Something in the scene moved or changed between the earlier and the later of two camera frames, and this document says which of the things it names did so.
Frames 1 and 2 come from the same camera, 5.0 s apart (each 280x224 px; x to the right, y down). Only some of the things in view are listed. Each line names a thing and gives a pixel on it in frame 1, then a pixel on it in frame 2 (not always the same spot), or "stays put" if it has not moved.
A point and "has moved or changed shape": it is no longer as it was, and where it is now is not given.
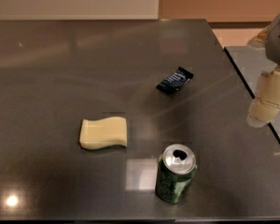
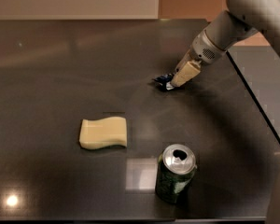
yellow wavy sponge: [104, 133] stays put
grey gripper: [279, 44] to [203, 50]
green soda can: [175, 173] stays put
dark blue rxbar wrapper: [174, 83] has moved or changed shape
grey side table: [251, 63] stays put
